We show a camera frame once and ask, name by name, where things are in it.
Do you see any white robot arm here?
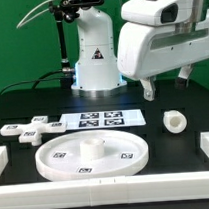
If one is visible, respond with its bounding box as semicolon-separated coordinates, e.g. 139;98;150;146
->
67;0;209;101

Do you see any black cable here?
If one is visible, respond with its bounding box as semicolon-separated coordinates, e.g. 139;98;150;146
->
0;70;67;98

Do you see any white front fence bar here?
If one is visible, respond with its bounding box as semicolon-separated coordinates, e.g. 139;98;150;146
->
0;171;209;209

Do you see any white round table top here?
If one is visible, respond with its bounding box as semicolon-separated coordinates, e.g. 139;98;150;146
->
35;129;149;182

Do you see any white cross-shaped table base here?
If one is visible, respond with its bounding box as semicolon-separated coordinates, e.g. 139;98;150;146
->
0;116;67;146

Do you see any white left fence block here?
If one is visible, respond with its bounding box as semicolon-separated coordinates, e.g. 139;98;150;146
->
0;146;9;177

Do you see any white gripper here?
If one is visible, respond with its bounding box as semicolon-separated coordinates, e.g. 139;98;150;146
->
117;10;209;101

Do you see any white marker sheet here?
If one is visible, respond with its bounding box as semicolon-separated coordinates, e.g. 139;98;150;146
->
59;109;146;130

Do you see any white cable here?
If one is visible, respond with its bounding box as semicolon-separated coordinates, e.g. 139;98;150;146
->
14;0;71;30

